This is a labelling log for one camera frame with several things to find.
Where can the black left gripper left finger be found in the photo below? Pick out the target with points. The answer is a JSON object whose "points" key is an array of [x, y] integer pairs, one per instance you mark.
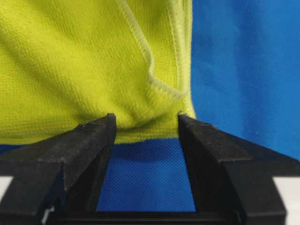
{"points": [[64, 173]]}

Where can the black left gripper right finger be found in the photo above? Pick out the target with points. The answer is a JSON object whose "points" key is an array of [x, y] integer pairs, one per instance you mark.
{"points": [[245, 183]]}

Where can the yellow-green towel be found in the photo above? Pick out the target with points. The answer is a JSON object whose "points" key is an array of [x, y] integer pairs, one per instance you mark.
{"points": [[68, 62]]}

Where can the blue table cloth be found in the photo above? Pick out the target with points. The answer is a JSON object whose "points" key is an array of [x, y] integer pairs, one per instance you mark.
{"points": [[245, 80]]}

